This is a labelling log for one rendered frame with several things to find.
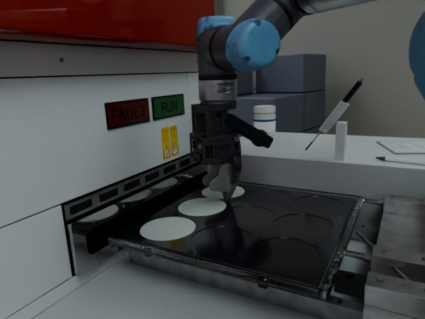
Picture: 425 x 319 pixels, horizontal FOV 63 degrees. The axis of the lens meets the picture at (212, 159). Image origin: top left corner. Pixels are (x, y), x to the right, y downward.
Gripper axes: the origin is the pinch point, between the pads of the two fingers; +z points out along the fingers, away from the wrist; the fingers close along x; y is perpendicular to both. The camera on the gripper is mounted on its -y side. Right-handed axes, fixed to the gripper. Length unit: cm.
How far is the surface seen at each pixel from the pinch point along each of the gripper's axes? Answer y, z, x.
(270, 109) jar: -29.5, -12.9, -28.9
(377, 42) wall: -207, -38, -146
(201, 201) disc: 5.6, 1.3, -2.5
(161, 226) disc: 16.7, 1.1, 5.3
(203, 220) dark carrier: 9.1, 1.0, 6.8
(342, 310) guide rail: -0.4, 5.7, 32.6
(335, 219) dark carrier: -12.1, 0.7, 18.5
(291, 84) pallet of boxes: -133, -10, -156
